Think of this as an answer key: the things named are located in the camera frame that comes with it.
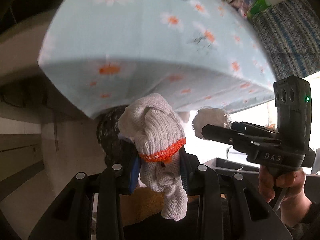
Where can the white plastic bag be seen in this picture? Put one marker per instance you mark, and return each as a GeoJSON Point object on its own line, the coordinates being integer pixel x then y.
{"type": "Point", "coordinates": [210, 116]}

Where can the black trash bin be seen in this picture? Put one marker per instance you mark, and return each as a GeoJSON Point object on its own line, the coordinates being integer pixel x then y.
{"type": "Point", "coordinates": [117, 148]}

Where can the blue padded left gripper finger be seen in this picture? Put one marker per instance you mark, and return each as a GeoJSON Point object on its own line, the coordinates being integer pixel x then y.
{"type": "Point", "coordinates": [134, 172]}
{"type": "Point", "coordinates": [185, 169]}

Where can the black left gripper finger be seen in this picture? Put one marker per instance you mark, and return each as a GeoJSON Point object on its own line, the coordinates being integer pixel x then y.
{"type": "Point", "coordinates": [241, 142]}
{"type": "Point", "coordinates": [253, 129]}

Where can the blue daisy tablecloth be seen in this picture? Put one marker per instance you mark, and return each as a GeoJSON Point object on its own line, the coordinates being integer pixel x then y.
{"type": "Point", "coordinates": [101, 54]}

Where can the white glove orange band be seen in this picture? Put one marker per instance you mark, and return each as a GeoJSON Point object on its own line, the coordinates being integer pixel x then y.
{"type": "Point", "coordinates": [158, 136]}

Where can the blue patterned cloth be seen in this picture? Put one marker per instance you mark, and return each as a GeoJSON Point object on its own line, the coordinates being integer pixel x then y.
{"type": "Point", "coordinates": [289, 31]}

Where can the green packet bag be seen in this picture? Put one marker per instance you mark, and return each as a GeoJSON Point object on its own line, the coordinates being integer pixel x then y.
{"type": "Point", "coordinates": [258, 7]}

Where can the mustard fleece sleeve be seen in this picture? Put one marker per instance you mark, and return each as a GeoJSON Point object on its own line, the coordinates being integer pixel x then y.
{"type": "Point", "coordinates": [140, 205]}

